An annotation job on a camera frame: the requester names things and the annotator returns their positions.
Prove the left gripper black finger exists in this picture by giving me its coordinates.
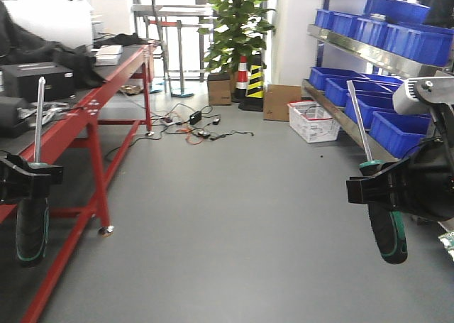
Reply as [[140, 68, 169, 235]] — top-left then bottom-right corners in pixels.
[[1, 151, 64, 204]]

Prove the black yellow traffic cone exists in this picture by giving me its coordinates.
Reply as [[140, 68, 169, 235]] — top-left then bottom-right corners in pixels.
[[238, 53, 265, 112]]

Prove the red frame workbench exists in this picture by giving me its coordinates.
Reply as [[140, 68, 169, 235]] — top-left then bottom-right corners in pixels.
[[1, 44, 155, 322]]

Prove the black equipment box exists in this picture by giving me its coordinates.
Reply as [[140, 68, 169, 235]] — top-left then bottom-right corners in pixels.
[[1, 62, 76, 103]]

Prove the brown cardboard box on floor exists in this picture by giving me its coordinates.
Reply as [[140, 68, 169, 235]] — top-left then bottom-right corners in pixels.
[[263, 84, 301, 121]]

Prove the orange white traffic cone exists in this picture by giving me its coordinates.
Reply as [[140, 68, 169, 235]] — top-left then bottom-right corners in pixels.
[[232, 55, 248, 103]]

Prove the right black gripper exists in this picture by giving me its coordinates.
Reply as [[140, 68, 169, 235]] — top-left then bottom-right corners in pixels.
[[346, 141, 453, 221]]

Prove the green circuit board right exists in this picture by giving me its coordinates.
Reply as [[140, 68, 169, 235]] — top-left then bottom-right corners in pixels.
[[438, 231, 454, 260]]

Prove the steel shelving rack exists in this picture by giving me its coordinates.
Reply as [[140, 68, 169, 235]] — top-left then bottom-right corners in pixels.
[[301, 0, 454, 231]]

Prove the white wire basket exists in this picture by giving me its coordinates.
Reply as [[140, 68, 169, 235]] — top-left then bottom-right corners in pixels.
[[287, 100, 340, 143]]

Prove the green potted plant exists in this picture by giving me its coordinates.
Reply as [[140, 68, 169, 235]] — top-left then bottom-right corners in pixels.
[[198, 0, 275, 73]]

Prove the green black screwdriver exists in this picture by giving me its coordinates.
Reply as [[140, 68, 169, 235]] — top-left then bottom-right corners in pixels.
[[346, 80, 408, 265], [16, 76, 49, 268]]

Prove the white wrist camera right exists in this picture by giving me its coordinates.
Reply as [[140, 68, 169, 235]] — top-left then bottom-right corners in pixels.
[[392, 72, 453, 115]]

